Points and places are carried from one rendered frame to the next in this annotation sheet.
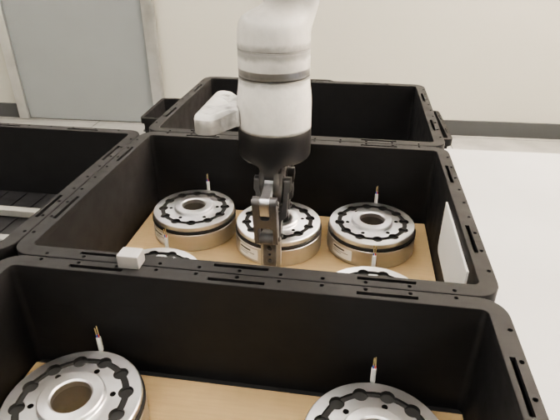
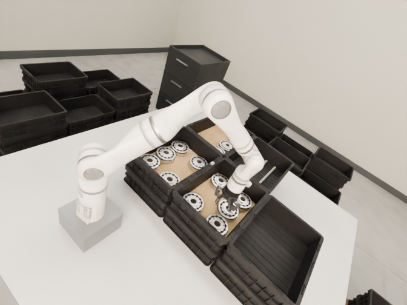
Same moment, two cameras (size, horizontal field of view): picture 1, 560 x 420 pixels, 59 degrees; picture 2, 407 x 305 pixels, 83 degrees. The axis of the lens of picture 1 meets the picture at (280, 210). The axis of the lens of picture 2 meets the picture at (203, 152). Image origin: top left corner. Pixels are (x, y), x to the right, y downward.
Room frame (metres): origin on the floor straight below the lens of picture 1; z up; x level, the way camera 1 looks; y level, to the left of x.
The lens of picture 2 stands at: (0.51, -0.75, 1.65)
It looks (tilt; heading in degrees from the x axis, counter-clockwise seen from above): 37 degrees down; 106
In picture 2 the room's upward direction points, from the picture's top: 24 degrees clockwise
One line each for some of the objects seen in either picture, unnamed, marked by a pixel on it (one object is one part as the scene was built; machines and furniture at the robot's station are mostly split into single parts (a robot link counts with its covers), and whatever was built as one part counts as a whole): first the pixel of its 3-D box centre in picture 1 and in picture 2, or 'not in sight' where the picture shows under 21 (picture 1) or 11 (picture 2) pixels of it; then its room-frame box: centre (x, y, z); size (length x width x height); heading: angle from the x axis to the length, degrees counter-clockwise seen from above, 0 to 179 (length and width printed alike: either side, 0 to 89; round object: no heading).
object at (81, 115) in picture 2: not in sight; (83, 123); (-0.88, 0.34, 0.31); 0.40 x 0.30 x 0.34; 83
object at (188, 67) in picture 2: not in sight; (189, 89); (-0.67, 1.67, 0.45); 0.62 x 0.45 x 0.90; 83
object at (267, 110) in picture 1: (256, 94); (240, 180); (0.49, 0.02, 1.02); 0.11 x 0.09 x 0.06; 81
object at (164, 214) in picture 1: (194, 209); (242, 200); (0.55, 0.11, 0.86); 0.10 x 0.10 x 0.01
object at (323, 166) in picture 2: not in sight; (320, 176); (1.15, 1.66, 0.37); 0.40 x 0.30 x 0.45; 173
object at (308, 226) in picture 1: (278, 222); (228, 209); (0.52, 0.00, 0.86); 0.10 x 0.10 x 0.01
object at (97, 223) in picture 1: (271, 240); (220, 200); (0.46, 0.01, 0.87); 0.40 x 0.30 x 0.11; 81
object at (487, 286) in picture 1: (270, 199); (224, 193); (0.46, 0.01, 0.92); 0.40 x 0.30 x 0.02; 81
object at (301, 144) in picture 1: (274, 161); (231, 192); (0.49, 0.01, 0.95); 0.08 x 0.08 x 0.09
